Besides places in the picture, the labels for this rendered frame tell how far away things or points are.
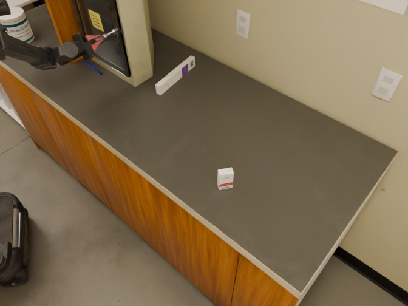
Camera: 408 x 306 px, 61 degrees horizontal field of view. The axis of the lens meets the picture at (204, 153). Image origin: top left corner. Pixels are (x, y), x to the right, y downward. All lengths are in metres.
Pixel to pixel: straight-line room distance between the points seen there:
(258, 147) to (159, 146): 0.38
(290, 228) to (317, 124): 0.50
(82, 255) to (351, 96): 1.67
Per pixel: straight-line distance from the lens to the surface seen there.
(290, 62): 1.54
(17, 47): 1.21
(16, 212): 2.25
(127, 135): 1.41
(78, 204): 2.43
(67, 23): 1.78
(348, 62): 1.42
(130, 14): 1.47
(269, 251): 1.11
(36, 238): 2.40
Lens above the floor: 1.93
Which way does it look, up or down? 49 degrees down
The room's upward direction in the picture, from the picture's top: 1 degrees counter-clockwise
